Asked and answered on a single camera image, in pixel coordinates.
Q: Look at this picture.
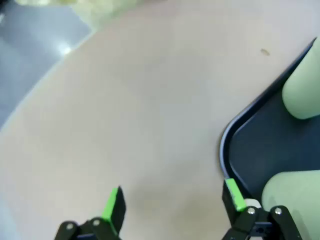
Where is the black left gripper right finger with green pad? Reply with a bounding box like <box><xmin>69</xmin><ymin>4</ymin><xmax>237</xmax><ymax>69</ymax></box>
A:
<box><xmin>219</xmin><ymin>178</ymin><xmax>305</xmax><ymax>240</ymax></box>

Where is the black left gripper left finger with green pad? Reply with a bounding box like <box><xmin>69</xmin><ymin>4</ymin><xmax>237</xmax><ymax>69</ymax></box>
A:
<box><xmin>53</xmin><ymin>185</ymin><xmax>127</xmax><ymax>240</ymax></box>

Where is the pale green plastic cup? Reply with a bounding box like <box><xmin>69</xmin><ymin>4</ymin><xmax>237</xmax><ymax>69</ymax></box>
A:
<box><xmin>261</xmin><ymin>169</ymin><xmax>320</xmax><ymax>240</ymax></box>
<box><xmin>281</xmin><ymin>37</ymin><xmax>320</xmax><ymax>120</ymax></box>

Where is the black plastic tray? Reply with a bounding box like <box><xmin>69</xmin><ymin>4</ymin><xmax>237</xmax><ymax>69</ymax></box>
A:
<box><xmin>219</xmin><ymin>36</ymin><xmax>320</xmax><ymax>201</ymax></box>

